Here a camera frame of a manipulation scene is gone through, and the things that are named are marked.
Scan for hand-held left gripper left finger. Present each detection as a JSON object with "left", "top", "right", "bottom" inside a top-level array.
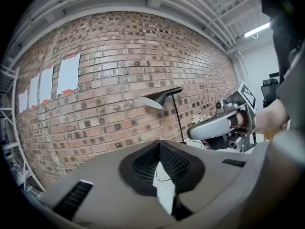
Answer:
[{"left": 39, "top": 140, "right": 177, "bottom": 229}]

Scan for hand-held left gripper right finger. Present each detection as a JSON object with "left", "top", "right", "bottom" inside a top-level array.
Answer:
[{"left": 160, "top": 139, "right": 273, "bottom": 229}]

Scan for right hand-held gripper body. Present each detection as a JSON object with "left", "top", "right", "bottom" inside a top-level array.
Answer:
[{"left": 215, "top": 81, "right": 258, "bottom": 152}]

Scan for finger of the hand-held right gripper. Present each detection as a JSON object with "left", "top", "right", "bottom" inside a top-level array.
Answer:
[
  {"left": 202, "top": 135, "right": 229, "bottom": 150},
  {"left": 187, "top": 110, "right": 239, "bottom": 140}
]

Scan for black desk lamp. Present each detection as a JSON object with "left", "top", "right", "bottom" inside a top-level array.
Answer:
[{"left": 138, "top": 86, "right": 188, "bottom": 145}]

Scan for person's right forearm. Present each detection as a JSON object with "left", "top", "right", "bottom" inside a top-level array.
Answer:
[{"left": 252, "top": 99, "right": 291, "bottom": 132}]

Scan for person's right hand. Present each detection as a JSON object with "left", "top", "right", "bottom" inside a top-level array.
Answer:
[{"left": 227, "top": 112, "right": 251, "bottom": 130}]

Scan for pink flowers in white pot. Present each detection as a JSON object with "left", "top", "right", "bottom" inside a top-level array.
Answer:
[{"left": 190, "top": 112, "right": 213, "bottom": 126}]

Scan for black office chair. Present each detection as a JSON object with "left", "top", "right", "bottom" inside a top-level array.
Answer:
[{"left": 261, "top": 72, "right": 281, "bottom": 108}]

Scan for white table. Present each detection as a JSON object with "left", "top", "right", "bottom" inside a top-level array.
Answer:
[{"left": 153, "top": 139, "right": 208, "bottom": 216}]

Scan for ceiling light strip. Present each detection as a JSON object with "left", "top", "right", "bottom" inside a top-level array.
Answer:
[{"left": 244, "top": 22, "right": 271, "bottom": 38}]

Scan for person's black clothing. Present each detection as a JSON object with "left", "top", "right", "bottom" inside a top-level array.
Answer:
[{"left": 258, "top": 0, "right": 305, "bottom": 81}]

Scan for white paper sheet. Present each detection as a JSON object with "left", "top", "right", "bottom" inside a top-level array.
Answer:
[
  {"left": 18, "top": 89, "right": 29, "bottom": 114},
  {"left": 56, "top": 52, "right": 81, "bottom": 97},
  {"left": 40, "top": 65, "right": 54, "bottom": 104}
]

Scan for white metal shelf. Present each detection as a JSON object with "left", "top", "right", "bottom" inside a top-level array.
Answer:
[{"left": 0, "top": 64, "right": 46, "bottom": 193}]

